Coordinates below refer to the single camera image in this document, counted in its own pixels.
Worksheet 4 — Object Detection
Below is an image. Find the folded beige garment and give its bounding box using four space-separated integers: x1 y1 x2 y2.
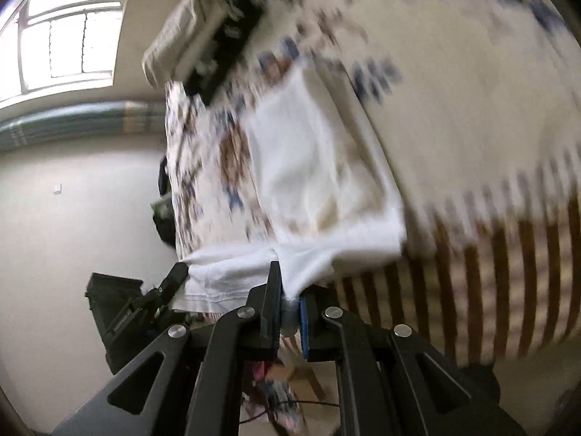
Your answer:
142 0 235 88

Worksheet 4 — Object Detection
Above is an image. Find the white t-shirt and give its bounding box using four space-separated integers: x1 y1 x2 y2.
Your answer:
172 59 407 313

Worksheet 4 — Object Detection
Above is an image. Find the window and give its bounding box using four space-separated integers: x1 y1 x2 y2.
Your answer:
1 0 126 107

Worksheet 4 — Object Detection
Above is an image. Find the floral checked fleece blanket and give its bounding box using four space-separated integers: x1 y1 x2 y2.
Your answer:
166 0 580 364

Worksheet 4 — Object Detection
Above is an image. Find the folded black garment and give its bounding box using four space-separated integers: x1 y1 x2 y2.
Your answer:
183 0 263 105

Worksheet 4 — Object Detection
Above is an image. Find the black cable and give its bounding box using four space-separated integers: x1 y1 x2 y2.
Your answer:
237 395 342 425

